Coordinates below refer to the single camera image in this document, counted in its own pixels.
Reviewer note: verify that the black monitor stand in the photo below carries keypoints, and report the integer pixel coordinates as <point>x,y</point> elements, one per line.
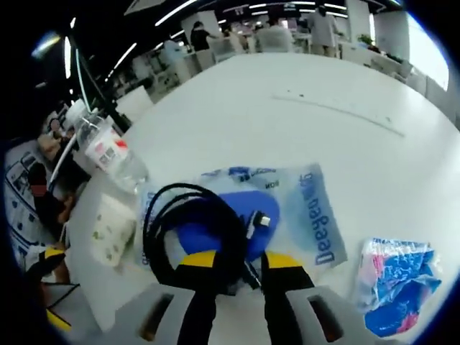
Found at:
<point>108,104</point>

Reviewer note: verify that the clear blue-printed plastic bag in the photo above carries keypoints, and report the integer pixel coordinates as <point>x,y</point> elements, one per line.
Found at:
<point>312,215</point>

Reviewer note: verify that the white floral paper cup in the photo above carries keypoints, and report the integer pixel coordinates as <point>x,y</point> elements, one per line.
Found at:
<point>113,230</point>

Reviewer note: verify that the clear plastic water bottle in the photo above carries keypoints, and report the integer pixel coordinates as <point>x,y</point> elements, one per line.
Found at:
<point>108,151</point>

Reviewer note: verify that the green potted plant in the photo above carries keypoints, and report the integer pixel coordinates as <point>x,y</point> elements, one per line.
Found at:
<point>366,40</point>

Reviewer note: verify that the blue tissue pack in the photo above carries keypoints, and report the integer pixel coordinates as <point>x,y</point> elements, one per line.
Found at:
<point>395,287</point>

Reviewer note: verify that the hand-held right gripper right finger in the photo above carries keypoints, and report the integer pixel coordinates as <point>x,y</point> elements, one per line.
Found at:
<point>312,316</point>

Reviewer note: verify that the white table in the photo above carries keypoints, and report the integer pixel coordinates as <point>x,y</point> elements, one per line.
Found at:
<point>251,143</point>

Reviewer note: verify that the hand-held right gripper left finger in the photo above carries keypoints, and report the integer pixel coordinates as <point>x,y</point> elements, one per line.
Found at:
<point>158,312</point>

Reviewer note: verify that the white printed board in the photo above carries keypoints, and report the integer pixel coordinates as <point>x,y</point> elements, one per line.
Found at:
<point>19,215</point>

